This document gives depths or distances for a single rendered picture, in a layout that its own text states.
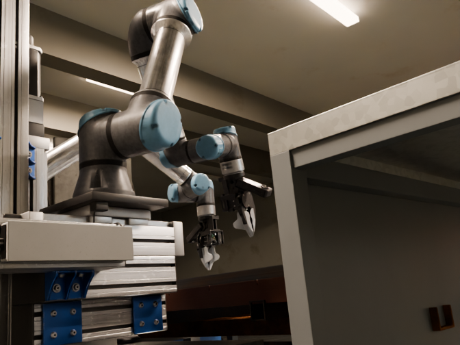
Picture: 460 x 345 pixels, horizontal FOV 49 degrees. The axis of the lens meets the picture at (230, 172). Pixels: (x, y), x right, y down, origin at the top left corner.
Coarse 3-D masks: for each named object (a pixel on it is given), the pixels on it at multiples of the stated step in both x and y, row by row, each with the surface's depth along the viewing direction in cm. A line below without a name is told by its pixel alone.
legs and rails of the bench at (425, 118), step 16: (416, 112) 67; (432, 112) 66; (448, 112) 64; (368, 128) 72; (384, 128) 70; (400, 128) 69; (416, 128) 67; (432, 128) 67; (320, 144) 78; (336, 144) 76; (352, 144) 74; (368, 144) 72; (384, 144) 72; (304, 160) 80; (320, 160) 78; (336, 160) 79
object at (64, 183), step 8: (56, 144) 569; (128, 160) 623; (72, 168) 574; (128, 168) 620; (56, 176) 560; (64, 176) 566; (72, 176) 572; (128, 176) 617; (48, 184) 560; (56, 184) 558; (64, 184) 564; (72, 184) 569; (48, 192) 558; (56, 192) 556; (64, 192) 561; (72, 192) 567; (48, 200) 556; (56, 200) 553; (64, 200) 559
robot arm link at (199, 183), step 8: (152, 160) 184; (160, 168) 185; (168, 168) 184; (176, 168) 185; (184, 168) 186; (168, 176) 187; (176, 176) 186; (184, 176) 186; (192, 176) 187; (200, 176) 187; (184, 184) 187; (192, 184) 185; (200, 184) 186; (208, 184) 187; (184, 192) 192; (192, 192) 188; (200, 192) 186
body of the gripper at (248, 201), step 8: (224, 176) 162; (232, 176) 160; (240, 176) 160; (224, 184) 163; (232, 184) 162; (224, 192) 166; (232, 192) 163; (240, 192) 159; (248, 192) 163; (224, 200) 163; (232, 200) 161; (248, 200) 162; (224, 208) 162; (232, 208) 161
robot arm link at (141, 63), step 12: (132, 24) 146; (132, 36) 147; (144, 36) 145; (132, 48) 149; (144, 48) 148; (132, 60) 151; (144, 60) 149; (180, 120) 157; (180, 144) 155; (168, 156) 156; (180, 156) 155
